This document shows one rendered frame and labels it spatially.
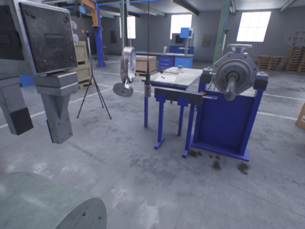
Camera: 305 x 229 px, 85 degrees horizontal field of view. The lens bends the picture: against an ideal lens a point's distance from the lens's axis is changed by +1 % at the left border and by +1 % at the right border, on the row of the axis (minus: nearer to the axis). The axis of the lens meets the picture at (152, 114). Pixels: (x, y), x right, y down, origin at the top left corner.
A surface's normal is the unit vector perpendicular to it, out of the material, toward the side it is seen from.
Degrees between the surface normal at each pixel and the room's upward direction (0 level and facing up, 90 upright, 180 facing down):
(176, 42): 90
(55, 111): 90
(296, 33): 90
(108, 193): 0
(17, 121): 90
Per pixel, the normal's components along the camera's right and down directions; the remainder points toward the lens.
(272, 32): -0.45, 0.36
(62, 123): 0.96, 0.14
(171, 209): 0.03, -0.91
